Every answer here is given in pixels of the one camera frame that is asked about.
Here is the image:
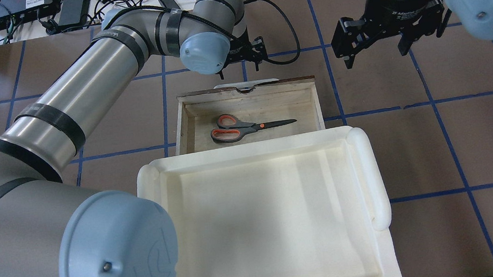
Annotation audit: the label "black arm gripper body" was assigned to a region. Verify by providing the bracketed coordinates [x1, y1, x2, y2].
[331, 0, 447, 58]

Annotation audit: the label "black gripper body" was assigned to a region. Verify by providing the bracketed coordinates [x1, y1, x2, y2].
[221, 36, 268, 70]

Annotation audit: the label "wooden drawer with white handle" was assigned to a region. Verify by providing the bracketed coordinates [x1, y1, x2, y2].
[176, 76, 326, 155]

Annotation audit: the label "grey orange handled scissors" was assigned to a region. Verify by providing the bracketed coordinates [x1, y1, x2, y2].
[210, 114, 297, 143]

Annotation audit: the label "white plastic tray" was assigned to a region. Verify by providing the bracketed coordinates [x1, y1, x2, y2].
[137, 126, 402, 277]

